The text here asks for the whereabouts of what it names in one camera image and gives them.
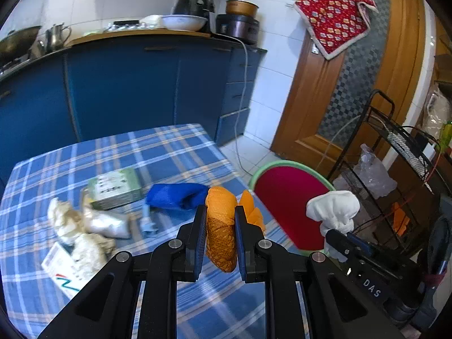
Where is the blue kitchen cabinet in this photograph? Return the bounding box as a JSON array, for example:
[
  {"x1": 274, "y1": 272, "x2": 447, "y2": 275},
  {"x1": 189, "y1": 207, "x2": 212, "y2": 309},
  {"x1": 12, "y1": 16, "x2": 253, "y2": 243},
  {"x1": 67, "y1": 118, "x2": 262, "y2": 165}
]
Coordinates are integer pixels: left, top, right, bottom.
[{"x1": 1, "y1": 34, "x2": 264, "y2": 181}]

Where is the white ceramic bowl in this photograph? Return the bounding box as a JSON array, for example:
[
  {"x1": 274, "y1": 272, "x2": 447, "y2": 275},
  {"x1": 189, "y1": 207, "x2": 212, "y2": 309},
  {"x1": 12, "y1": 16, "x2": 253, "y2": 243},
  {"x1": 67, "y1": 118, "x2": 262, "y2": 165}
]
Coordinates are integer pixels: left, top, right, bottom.
[{"x1": 161, "y1": 15, "x2": 208, "y2": 32}]

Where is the clear plastic wrapper pack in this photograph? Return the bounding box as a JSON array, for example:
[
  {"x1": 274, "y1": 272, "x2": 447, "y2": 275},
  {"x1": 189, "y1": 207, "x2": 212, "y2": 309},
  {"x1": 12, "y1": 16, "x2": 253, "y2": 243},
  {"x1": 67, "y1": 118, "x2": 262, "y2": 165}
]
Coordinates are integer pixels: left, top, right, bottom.
[{"x1": 81, "y1": 198, "x2": 131, "y2": 239}]

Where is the steel kettle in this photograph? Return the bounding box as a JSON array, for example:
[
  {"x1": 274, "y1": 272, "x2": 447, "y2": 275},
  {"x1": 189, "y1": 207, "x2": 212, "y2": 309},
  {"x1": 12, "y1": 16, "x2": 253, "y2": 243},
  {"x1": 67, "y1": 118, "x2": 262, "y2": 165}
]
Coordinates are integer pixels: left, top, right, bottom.
[{"x1": 45, "y1": 24, "x2": 72, "y2": 53}]

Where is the red patterned quilted cloth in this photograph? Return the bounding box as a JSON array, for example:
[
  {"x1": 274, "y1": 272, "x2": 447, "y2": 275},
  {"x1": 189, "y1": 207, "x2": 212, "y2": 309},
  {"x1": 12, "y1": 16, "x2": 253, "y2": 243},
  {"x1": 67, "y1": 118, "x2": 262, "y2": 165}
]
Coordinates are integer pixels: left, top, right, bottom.
[{"x1": 294, "y1": 0, "x2": 378, "y2": 60}]

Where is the dark metal wok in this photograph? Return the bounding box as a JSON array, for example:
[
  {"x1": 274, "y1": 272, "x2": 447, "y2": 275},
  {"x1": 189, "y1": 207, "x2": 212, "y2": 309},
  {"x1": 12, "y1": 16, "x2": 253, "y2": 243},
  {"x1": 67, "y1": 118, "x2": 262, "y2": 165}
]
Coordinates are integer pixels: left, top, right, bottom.
[{"x1": 0, "y1": 25, "x2": 41, "y2": 62}]

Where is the white paper tissue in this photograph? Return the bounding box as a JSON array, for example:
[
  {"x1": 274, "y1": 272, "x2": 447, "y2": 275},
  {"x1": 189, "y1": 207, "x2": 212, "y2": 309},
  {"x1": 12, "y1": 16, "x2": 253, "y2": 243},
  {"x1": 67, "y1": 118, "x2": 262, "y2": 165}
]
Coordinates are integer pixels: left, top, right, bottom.
[{"x1": 306, "y1": 191, "x2": 361, "y2": 262}]

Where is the red basin green rim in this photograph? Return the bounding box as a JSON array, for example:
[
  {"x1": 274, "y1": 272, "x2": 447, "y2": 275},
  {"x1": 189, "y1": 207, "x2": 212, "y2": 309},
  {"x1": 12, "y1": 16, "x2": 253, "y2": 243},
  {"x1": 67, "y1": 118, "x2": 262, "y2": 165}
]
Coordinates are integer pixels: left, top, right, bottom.
[{"x1": 249, "y1": 160, "x2": 334, "y2": 255}]

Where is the brown pot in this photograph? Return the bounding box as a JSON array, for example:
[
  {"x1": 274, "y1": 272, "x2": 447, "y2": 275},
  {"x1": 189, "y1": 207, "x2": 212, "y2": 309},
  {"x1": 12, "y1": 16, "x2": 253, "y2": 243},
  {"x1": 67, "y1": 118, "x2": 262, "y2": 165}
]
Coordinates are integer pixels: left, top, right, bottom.
[{"x1": 225, "y1": 0, "x2": 259, "y2": 18}]

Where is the orange mesh bag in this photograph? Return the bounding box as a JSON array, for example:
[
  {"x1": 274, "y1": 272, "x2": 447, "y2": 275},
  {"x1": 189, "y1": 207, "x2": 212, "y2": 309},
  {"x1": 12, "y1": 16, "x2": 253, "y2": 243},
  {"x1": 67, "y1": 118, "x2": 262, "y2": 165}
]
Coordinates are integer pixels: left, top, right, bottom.
[{"x1": 205, "y1": 186, "x2": 266, "y2": 273}]

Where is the black wire rack cart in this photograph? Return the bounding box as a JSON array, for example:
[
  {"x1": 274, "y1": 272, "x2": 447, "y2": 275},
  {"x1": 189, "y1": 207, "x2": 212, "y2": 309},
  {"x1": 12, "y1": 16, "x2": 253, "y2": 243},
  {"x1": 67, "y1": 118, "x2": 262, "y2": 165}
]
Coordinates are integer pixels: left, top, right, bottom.
[{"x1": 327, "y1": 90, "x2": 451, "y2": 256}]

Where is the wooden door with glass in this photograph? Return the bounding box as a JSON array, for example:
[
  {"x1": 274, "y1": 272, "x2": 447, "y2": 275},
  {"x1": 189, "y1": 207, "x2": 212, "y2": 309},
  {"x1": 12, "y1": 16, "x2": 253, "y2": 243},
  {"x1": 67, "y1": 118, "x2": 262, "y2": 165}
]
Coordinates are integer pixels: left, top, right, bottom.
[{"x1": 270, "y1": 0, "x2": 426, "y2": 175}]

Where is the grey power cord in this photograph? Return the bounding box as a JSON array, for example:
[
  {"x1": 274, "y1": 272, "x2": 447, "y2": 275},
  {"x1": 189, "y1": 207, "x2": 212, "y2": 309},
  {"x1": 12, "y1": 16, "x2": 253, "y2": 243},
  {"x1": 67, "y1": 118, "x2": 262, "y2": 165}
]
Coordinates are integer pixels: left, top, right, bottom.
[{"x1": 214, "y1": 32, "x2": 255, "y2": 177}]

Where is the green tea box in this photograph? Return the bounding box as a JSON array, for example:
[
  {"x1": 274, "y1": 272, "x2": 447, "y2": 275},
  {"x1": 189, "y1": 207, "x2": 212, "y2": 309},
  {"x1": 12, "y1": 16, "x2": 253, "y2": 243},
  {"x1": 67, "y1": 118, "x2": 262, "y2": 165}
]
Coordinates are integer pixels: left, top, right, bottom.
[{"x1": 86, "y1": 168, "x2": 142, "y2": 210}]

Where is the black rice cooker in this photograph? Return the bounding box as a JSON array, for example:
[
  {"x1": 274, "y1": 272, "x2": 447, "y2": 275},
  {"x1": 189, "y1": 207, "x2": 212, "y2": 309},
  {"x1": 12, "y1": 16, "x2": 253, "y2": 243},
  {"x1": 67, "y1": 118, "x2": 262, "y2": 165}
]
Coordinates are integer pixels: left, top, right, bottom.
[{"x1": 216, "y1": 14, "x2": 260, "y2": 45}]

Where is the black air fryer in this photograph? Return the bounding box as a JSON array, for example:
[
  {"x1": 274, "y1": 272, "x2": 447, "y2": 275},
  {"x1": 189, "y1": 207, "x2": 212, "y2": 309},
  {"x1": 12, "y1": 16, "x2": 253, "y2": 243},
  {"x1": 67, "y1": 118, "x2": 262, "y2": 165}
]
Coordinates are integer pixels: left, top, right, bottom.
[{"x1": 172, "y1": 0, "x2": 215, "y2": 19}]

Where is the white barcode paper box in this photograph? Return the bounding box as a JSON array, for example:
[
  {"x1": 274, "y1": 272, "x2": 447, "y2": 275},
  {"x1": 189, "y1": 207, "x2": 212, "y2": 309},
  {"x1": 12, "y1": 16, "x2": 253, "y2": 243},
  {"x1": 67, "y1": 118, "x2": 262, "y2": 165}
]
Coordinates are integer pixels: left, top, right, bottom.
[{"x1": 41, "y1": 242, "x2": 94, "y2": 299}]

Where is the clear plastic bag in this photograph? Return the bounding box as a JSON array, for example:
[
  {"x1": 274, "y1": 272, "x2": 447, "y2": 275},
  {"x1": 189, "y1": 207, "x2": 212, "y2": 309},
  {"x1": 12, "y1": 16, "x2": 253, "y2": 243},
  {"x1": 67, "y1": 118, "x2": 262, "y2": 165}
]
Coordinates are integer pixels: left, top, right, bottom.
[{"x1": 353, "y1": 144, "x2": 397, "y2": 199}]

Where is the blue glove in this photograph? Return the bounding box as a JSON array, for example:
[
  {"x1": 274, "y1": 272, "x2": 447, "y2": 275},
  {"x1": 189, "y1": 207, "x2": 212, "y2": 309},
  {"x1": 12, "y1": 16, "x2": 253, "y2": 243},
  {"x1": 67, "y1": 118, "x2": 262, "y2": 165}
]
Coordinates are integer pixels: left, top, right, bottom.
[{"x1": 145, "y1": 183, "x2": 209, "y2": 210}]

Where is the blue plaid tablecloth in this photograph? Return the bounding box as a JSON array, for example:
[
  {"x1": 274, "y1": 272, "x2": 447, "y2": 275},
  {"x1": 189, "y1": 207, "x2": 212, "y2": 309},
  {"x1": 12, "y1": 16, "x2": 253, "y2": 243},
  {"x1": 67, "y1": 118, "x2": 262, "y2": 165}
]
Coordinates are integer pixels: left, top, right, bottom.
[{"x1": 0, "y1": 122, "x2": 312, "y2": 339}]

